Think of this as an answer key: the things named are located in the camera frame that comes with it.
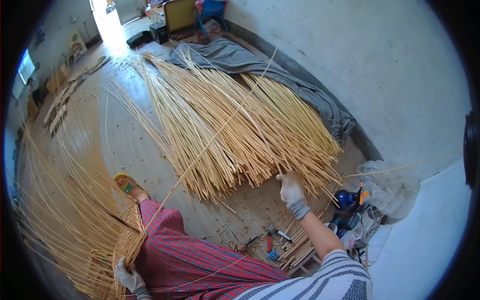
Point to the long wicker rod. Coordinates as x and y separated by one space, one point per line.
204 148

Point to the blue tape measure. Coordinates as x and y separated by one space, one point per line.
273 255

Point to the pile of wicker rods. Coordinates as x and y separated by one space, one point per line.
232 131

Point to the person's body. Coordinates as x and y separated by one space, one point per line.
318 281

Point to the thin pale wicker rod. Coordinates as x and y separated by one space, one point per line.
397 167

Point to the unfinished woven wicker basket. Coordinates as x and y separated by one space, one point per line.
86 225

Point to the blue bottle with orange clip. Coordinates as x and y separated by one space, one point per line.
345 199

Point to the person's right fingers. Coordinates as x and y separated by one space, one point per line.
290 178

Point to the pile of wooden slats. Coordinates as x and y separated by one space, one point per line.
63 101

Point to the white plastic bag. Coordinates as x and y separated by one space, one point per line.
390 187

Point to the person's right hand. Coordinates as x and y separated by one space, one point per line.
292 193

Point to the black box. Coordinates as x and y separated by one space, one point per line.
159 33

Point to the person's legs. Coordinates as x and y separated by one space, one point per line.
180 255

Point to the wooden frame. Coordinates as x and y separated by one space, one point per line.
305 262

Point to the blue chair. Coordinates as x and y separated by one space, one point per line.
212 11

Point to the yellow board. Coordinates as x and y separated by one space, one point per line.
180 15

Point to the black bag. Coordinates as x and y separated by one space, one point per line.
138 38

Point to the white cup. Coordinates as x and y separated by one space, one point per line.
331 227

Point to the person's left fingers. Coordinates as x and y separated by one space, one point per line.
120 268

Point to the window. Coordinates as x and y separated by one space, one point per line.
24 71

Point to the bundle of short thick sticks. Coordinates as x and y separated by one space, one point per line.
298 245

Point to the teal power tool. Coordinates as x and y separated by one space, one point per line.
348 222

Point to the grey cloth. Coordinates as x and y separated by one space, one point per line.
262 67

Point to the person's left hand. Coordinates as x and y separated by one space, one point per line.
129 279

